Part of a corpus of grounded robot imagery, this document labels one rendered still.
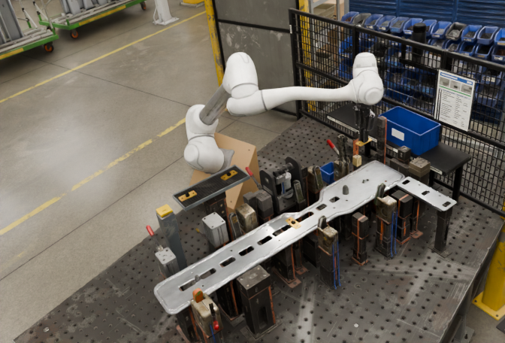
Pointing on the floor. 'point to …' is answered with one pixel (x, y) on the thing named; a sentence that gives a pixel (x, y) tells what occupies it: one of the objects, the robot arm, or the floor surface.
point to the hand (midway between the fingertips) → (364, 135)
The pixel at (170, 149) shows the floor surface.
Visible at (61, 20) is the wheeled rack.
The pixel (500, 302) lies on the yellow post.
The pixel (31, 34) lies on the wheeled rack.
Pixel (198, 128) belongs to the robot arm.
